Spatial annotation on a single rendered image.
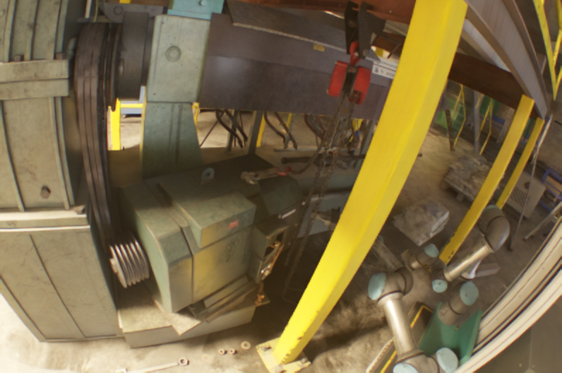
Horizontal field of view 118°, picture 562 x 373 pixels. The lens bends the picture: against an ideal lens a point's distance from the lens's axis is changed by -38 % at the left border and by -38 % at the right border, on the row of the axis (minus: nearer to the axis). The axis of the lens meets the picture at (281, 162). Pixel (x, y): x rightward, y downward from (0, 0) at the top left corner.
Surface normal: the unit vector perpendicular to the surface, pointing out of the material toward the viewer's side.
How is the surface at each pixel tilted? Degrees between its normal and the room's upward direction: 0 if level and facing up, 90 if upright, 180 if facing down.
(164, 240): 45
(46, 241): 90
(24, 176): 90
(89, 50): 60
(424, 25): 90
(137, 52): 84
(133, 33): 69
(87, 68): 80
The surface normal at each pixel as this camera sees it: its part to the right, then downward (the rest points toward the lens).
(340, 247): -0.85, 0.04
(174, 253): 0.68, -0.30
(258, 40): 0.51, 0.30
